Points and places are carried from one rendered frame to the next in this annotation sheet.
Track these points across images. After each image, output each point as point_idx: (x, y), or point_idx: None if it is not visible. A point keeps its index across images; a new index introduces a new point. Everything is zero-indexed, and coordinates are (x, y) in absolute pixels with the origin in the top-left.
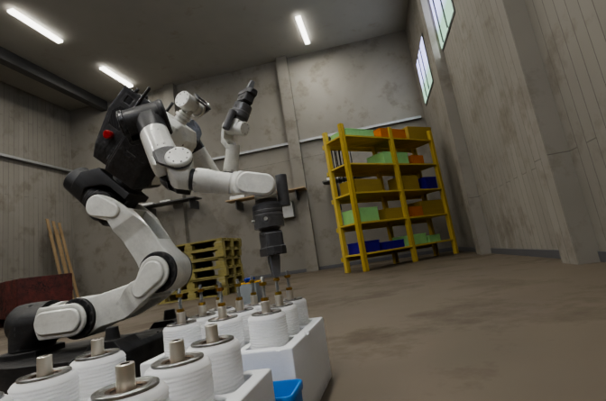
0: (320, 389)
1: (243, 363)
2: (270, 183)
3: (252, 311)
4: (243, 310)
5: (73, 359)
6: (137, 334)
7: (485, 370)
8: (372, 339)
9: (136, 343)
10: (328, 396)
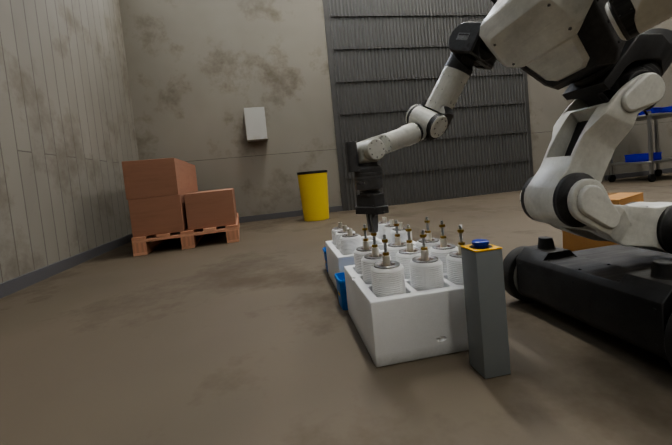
0: (360, 331)
1: None
2: None
3: (396, 253)
4: (401, 249)
5: None
6: (602, 265)
7: (211, 384)
8: None
9: (534, 260)
10: (356, 340)
